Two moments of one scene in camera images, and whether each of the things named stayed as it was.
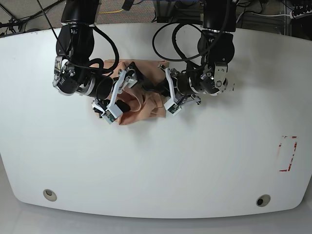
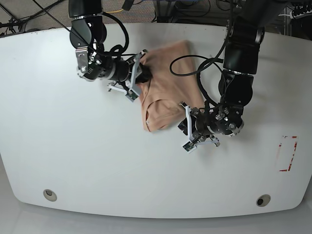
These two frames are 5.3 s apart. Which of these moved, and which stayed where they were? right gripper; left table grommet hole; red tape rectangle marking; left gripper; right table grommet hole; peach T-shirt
Moved: left gripper; right gripper; peach T-shirt
Stayed: left table grommet hole; right table grommet hole; red tape rectangle marking
